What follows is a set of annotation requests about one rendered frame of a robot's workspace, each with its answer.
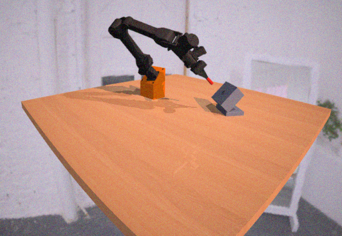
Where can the grey flat panel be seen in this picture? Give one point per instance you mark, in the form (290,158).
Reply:
(226,98)

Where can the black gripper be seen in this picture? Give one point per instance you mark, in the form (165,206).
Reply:
(196,67)

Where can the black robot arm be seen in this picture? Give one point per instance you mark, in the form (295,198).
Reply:
(162,36)

